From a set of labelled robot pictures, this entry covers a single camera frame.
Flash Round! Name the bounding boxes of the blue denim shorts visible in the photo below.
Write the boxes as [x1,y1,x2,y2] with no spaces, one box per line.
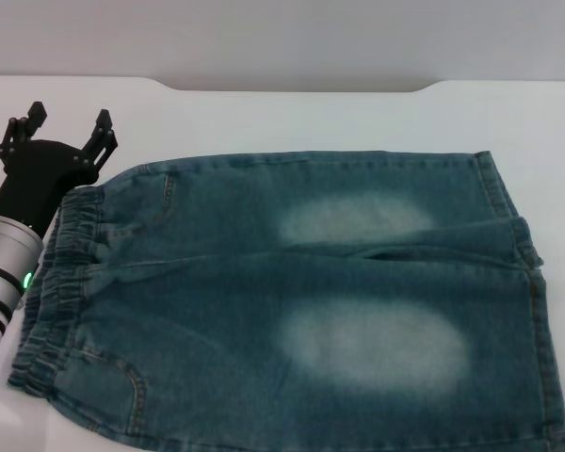
[7,149,565,452]

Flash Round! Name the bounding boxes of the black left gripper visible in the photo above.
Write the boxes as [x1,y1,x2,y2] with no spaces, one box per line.
[0,101,119,235]

